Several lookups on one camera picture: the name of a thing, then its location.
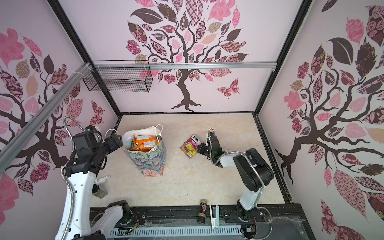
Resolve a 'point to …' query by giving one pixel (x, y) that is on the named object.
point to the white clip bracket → (215, 222)
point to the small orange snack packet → (144, 142)
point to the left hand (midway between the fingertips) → (115, 142)
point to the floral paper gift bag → (151, 163)
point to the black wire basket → (119, 75)
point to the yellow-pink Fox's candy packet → (190, 146)
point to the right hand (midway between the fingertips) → (197, 144)
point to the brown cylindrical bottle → (202, 213)
